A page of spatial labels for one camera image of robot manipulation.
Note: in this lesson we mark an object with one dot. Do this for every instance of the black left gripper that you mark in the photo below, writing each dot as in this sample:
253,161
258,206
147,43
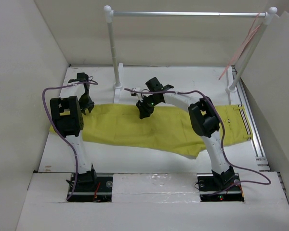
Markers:
88,106

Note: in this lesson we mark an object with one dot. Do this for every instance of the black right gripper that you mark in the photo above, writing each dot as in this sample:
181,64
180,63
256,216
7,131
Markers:
144,110

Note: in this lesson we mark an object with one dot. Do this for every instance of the yellow trousers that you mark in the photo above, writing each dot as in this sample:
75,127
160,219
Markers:
167,129

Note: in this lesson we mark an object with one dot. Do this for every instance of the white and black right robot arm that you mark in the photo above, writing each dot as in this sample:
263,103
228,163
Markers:
204,119

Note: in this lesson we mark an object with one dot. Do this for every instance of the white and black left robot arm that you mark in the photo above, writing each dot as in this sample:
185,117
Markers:
67,115

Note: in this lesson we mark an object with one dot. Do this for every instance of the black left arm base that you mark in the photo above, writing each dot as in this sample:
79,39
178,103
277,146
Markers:
98,192

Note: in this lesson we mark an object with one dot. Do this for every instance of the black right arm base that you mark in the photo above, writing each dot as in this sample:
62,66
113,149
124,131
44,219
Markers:
210,192

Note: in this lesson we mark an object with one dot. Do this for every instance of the white and silver clothes rack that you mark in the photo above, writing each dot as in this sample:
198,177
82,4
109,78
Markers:
118,67

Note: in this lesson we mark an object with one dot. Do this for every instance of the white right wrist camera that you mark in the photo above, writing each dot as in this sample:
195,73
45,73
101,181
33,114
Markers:
136,92

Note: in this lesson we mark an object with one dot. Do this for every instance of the pink wire hanger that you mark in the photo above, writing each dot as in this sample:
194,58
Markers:
251,33

